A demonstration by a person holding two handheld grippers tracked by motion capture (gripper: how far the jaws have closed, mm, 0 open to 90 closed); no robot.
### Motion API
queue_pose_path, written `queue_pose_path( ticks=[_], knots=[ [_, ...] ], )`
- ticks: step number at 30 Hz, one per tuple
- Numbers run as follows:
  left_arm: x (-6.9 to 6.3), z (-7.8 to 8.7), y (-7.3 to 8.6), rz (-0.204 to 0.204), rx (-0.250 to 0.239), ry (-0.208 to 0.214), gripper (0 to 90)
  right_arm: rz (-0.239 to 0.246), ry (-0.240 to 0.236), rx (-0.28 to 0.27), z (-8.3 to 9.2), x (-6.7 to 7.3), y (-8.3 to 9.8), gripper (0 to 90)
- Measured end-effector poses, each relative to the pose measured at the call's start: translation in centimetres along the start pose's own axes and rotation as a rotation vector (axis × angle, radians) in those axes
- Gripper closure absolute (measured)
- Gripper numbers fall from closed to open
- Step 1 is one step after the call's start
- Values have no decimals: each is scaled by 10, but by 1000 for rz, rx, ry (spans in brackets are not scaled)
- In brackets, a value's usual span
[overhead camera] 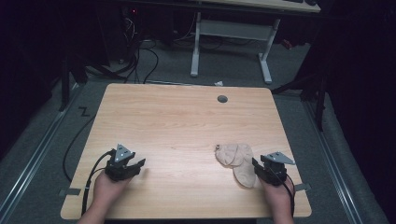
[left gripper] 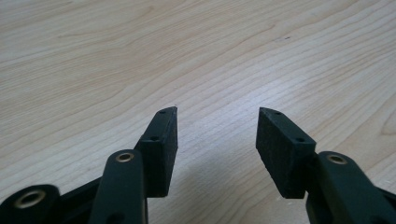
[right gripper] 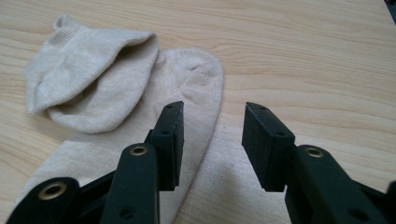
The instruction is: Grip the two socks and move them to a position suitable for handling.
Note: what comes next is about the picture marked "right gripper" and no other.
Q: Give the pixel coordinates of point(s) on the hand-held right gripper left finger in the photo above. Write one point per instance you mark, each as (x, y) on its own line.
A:
(169, 149)

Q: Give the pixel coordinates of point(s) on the beige ankle sock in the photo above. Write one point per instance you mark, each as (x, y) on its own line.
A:
(84, 71)
(193, 84)

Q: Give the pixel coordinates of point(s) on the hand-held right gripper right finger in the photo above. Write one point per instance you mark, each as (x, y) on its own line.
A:
(264, 149)

